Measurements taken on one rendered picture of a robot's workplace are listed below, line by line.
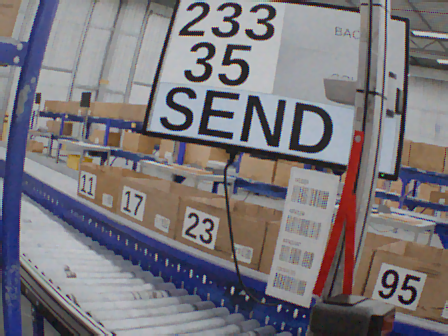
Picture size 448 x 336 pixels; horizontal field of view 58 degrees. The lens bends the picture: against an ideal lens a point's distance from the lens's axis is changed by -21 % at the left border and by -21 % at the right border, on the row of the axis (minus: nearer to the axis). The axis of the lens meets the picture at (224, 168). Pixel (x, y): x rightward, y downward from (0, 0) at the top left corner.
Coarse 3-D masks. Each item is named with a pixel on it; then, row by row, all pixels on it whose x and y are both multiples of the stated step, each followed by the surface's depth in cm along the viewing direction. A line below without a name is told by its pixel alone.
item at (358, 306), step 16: (320, 304) 58; (336, 304) 57; (352, 304) 55; (368, 304) 55; (384, 304) 56; (320, 320) 57; (336, 320) 55; (352, 320) 54; (368, 320) 52; (384, 320) 52
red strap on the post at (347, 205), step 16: (352, 144) 63; (352, 160) 63; (352, 176) 63; (352, 208) 63; (336, 224) 64; (352, 224) 62; (336, 240) 64; (352, 240) 62; (352, 256) 62; (320, 272) 65; (352, 272) 61; (320, 288) 65
